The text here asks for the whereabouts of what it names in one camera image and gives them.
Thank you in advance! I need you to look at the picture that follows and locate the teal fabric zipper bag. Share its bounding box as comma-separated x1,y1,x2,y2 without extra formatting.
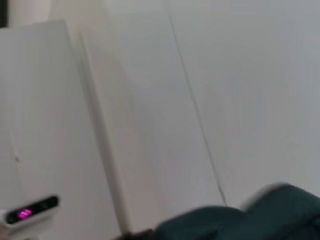
152,183,320,240

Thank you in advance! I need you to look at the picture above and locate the dark background panel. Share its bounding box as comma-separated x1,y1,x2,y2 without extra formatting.
0,0,10,28

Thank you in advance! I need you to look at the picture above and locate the silver head depth camera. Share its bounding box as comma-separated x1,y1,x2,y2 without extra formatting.
0,194,61,227

